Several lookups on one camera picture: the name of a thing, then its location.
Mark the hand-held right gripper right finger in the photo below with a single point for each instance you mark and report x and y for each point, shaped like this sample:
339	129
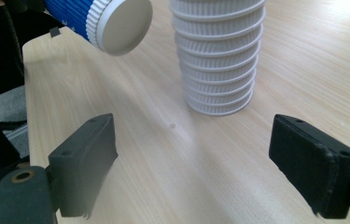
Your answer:
312	165

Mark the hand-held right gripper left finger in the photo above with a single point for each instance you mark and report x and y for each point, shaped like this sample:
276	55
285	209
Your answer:
82	161

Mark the blue ribbed paper cup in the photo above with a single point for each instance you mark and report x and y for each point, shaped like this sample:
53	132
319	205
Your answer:
113	25

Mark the stack of white paper cups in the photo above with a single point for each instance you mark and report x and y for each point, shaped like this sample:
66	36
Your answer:
219	59

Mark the grey tape strip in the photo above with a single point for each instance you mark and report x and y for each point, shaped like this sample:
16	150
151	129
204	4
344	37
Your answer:
54	31

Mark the metal floor rail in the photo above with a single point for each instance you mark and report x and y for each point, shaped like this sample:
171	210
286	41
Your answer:
15	135

